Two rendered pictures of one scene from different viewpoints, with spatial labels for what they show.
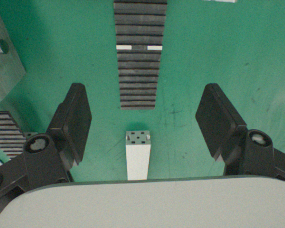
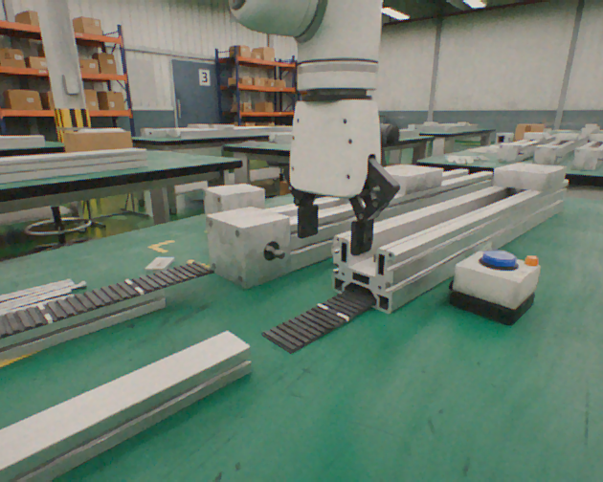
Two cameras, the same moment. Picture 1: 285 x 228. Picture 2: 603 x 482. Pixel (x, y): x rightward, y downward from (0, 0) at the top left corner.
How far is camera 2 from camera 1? 50 cm
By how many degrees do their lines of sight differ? 105
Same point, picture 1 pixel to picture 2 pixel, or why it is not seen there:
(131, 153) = (212, 342)
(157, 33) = (350, 313)
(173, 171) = not seen: outside the picture
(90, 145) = (165, 343)
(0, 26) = (275, 273)
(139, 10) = (349, 301)
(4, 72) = (256, 265)
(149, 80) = (316, 330)
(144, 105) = (286, 342)
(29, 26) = (284, 283)
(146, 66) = (323, 322)
